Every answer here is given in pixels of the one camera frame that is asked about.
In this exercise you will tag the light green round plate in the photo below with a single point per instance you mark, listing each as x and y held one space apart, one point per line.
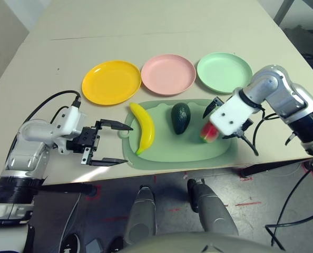
219 71

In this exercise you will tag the beige robot torso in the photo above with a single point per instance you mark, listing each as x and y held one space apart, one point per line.
198 245

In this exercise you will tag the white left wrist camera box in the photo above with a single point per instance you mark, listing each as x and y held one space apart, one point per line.
72 120

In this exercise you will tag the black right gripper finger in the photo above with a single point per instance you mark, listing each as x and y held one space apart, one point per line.
212 106
229 136

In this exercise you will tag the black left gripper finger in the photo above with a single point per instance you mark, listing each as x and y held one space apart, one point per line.
107 161
114 125

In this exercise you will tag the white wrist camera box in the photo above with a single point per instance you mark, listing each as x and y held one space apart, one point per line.
72 120
230 116

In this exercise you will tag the grey robot leg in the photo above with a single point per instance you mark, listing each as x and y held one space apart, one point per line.
143 210
211 208

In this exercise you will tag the pink round plate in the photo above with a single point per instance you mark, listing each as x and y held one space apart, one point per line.
168 75

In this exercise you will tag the light green cutting mat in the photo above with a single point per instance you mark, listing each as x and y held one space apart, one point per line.
172 147

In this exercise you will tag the black table frame bar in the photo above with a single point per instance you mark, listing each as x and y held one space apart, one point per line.
272 168
64 188

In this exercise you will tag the toy watermelon slice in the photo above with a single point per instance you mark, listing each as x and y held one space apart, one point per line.
209 133

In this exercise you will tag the yellow toy banana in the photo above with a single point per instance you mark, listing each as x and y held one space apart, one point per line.
146 126

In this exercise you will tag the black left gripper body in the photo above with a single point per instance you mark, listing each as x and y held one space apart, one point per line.
85 139

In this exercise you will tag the small grey square pad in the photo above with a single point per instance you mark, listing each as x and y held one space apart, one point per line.
93 246

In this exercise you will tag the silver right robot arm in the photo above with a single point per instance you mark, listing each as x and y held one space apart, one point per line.
285 95

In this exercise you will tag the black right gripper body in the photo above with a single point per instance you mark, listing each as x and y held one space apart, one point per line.
248 124

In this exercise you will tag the grey robot left leg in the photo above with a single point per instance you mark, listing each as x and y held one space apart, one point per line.
143 210

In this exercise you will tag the grey robot right leg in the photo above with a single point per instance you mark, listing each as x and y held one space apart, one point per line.
211 208

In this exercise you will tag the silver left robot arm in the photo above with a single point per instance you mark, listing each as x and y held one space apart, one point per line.
27 155

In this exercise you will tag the black shoe with white print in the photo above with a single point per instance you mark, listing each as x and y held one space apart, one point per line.
70 243

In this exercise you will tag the dark green toy avocado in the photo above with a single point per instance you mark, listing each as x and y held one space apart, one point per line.
180 118

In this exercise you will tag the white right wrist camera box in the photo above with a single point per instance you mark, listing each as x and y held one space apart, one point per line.
230 116

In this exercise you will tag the yellow round plate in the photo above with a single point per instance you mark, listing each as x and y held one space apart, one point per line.
111 83

